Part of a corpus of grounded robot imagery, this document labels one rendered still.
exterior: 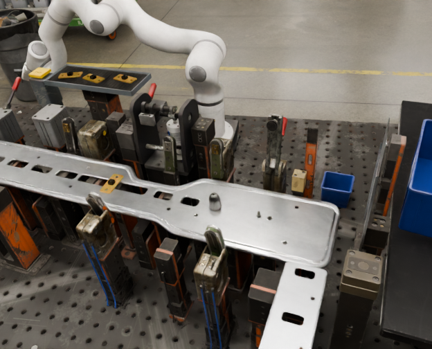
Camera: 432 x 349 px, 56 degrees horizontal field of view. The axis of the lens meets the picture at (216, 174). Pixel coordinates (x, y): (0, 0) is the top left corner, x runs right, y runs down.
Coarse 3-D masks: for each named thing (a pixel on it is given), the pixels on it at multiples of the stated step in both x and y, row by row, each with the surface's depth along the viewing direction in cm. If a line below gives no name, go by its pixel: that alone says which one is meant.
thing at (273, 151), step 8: (272, 120) 104; (280, 120) 106; (272, 128) 105; (280, 128) 107; (272, 136) 110; (280, 136) 109; (272, 144) 111; (280, 144) 111; (272, 152) 113; (280, 152) 113
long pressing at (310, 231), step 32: (32, 160) 137; (64, 160) 136; (96, 160) 134; (32, 192) 127; (64, 192) 123; (96, 192) 122; (128, 192) 121; (192, 192) 119; (224, 192) 118; (256, 192) 116; (160, 224) 111; (192, 224) 109; (224, 224) 108; (256, 224) 107; (288, 224) 106; (320, 224) 105; (288, 256) 99; (320, 256) 98
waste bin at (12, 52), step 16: (0, 16) 366; (16, 16) 355; (32, 16) 364; (0, 32) 332; (16, 32) 337; (32, 32) 348; (0, 48) 343; (16, 48) 345; (0, 64) 363; (16, 64) 355; (16, 96) 385; (32, 96) 377
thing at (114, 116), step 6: (114, 114) 137; (120, 114) 136; (108, 120) 135; (114, 120) 134; (120, 120) 135; (108, 126) 137; (114, 126) 136; (114, 132) 138; (114, 138) 141; (120, 150) 143; (120, 156) 145; (120, 162) 147; (126, 162) 146; (132, 192) 156
